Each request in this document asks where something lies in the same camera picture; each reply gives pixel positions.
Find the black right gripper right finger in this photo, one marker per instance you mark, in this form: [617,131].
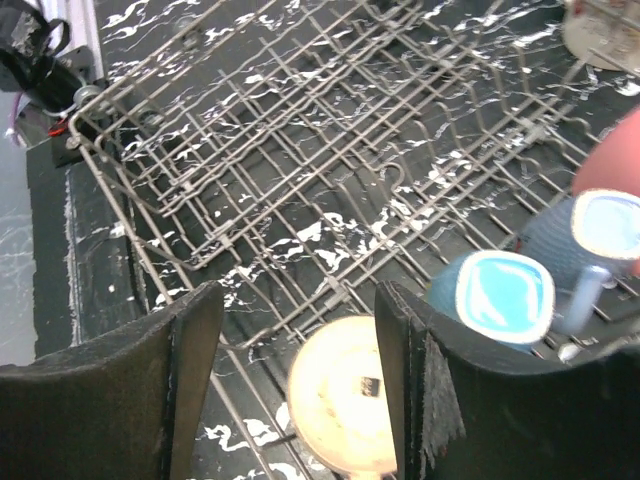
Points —
[463,406]

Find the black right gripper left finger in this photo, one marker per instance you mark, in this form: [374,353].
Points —
[124,405]

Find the teal floral mug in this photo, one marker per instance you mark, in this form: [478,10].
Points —
[502,295]

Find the tan brown mug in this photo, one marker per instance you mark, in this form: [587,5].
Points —
[337,399]

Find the small grey-blue heart mug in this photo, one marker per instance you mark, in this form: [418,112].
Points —
[584,242]

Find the pink mug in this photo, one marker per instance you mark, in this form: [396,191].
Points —
[614,162]

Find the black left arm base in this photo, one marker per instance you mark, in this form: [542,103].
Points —
[35,66]

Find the white mug green inside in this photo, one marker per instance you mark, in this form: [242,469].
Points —
[603,34]

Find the grey wire dish rack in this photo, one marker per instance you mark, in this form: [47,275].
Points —
[300,152]

